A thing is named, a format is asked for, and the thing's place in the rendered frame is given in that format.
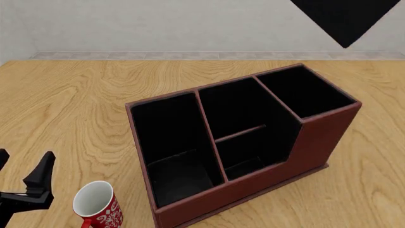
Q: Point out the black diamond wall panel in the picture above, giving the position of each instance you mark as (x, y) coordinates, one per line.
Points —
(343, 20)

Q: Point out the red mug with white pattern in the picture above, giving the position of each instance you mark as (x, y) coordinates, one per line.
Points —
(109, 213)

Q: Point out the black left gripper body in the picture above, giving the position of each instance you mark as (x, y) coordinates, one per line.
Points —
(22, 202)

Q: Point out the red-brown desk caddy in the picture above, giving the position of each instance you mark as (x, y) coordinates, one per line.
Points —
(319, 142)

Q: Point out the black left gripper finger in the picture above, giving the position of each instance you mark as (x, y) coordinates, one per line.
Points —
(39, 175)
(2, 156)

